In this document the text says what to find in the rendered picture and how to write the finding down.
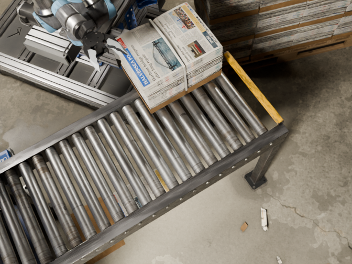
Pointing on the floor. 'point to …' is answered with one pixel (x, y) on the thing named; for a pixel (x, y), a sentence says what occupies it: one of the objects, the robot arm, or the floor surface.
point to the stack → (318, 5)
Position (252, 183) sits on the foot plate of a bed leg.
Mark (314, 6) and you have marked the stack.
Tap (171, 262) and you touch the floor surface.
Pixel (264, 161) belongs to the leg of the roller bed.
